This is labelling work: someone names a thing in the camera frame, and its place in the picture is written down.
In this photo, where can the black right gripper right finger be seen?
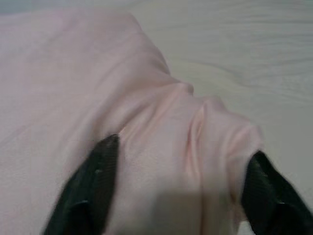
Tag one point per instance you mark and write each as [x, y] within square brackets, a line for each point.
[271, 198]

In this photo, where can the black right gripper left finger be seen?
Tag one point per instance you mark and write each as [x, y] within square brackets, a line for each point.
[93, 186]

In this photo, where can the pink patterned pillow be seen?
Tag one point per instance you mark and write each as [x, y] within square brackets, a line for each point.
[97, 85]

